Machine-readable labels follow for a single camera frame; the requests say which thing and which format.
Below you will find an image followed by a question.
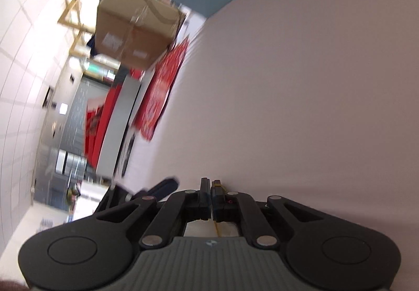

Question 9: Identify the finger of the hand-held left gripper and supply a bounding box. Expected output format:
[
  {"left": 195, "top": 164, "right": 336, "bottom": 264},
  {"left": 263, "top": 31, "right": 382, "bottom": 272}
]
[{"left": 131, "top": 177, "right": 180, "bottom": 202}]

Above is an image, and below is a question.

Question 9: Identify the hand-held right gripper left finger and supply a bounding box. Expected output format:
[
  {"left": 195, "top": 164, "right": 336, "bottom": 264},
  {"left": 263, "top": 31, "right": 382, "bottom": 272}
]
[{"left": 95, "top": 177, "right": 212, "bottom": 247}]

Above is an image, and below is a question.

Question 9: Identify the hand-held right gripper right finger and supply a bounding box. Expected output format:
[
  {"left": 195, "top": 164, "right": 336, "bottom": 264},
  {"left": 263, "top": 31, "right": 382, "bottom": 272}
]
[{"left": 211, "top": 180, "right": 324, "bottom": 248}]

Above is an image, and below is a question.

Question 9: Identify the grey marker pen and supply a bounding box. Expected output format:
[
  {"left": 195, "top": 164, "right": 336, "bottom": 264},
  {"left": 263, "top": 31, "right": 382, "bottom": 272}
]
[{"left": 122, "top": 132, "right": 136, "bottom": 177}]

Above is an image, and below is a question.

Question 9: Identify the red and white box stack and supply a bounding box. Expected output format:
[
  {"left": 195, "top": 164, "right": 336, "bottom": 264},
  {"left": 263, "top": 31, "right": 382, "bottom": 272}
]
[{"left": 83, "top": 84, "right": 122, "bottom": 168}]

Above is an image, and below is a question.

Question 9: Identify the white gift box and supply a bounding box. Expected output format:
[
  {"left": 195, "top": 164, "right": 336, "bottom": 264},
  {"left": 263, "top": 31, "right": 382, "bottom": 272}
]
[{"left": 98, "top": 76, "right": 142, "bottom": 177}]

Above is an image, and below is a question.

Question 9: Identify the red printed paper decoration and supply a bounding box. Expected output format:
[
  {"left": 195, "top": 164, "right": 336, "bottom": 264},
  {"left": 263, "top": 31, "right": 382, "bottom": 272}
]
[{"left": 133, "top": 35, "right": 190, "bottom": 142}]

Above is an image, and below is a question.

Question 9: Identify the blue cloth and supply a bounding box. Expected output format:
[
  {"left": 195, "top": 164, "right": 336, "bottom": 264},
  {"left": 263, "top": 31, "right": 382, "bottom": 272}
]
[{"left": 87, "top": 33, "right": 99, "bottom": 56}]

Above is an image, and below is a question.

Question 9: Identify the brown cardboard box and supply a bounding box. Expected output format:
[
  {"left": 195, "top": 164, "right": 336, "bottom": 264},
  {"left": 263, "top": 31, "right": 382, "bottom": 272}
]
[{"left": 96, "top": 0, "right": 186, "bottom": 69}]

